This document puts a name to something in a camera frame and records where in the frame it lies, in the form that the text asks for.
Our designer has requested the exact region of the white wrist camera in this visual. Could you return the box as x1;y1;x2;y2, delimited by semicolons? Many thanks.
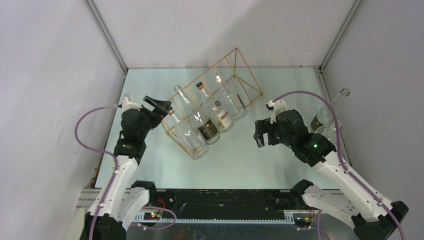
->
120;93;143;112
266;99;288;124

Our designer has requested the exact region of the aluminium frame profile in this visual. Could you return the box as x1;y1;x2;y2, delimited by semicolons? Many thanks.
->
83;0;129;74

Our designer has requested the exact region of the left circuit board with leds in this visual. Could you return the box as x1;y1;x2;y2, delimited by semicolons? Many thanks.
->
142;212;162;221

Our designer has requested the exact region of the clear bottle black gold label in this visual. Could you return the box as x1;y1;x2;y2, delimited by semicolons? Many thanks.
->
173;85;220;145

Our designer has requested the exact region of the right circuit board with leds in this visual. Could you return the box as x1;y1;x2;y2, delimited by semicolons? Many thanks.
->
294;217;314;228

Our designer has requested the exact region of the gold wire wine rack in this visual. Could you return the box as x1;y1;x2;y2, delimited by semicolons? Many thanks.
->
161;48;263;158

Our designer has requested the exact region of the circuit board with leds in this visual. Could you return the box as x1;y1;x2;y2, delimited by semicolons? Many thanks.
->
294;217;314;228
142;212;162;221

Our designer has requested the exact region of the clear bottle black cap white label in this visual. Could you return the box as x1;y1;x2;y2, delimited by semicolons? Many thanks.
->
196;82;234;134

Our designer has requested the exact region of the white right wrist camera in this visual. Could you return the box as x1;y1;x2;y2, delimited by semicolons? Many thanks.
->
266;99;288;124

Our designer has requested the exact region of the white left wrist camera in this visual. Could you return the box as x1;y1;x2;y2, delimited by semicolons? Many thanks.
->
120;93;143;112

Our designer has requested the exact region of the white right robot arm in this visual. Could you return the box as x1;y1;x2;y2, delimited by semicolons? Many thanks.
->
253;109;409;240

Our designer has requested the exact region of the squat clear glass bottle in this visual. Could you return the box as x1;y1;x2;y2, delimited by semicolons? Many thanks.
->
314;121;343;147

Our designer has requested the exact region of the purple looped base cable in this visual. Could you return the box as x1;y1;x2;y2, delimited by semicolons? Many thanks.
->
137;206;179;231

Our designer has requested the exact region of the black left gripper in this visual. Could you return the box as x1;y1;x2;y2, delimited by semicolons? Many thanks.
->
136;96;171;140

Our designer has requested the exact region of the clear bottle silver cap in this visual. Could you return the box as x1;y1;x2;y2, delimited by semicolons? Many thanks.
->
215;74;247;122

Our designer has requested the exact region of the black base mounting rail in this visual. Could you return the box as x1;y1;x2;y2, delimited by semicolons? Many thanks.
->
150;189;312;222

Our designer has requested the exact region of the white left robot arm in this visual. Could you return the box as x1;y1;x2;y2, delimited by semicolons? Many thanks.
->
79;94;173;240

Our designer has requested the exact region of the clear bottle black cap front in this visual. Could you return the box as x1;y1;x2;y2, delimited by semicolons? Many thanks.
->
168;109;209;160

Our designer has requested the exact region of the greenish bottle black label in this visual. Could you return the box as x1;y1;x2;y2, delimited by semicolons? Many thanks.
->
310;88;351;132

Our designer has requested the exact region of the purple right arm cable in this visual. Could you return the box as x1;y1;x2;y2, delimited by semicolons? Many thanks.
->
271;90;407;240

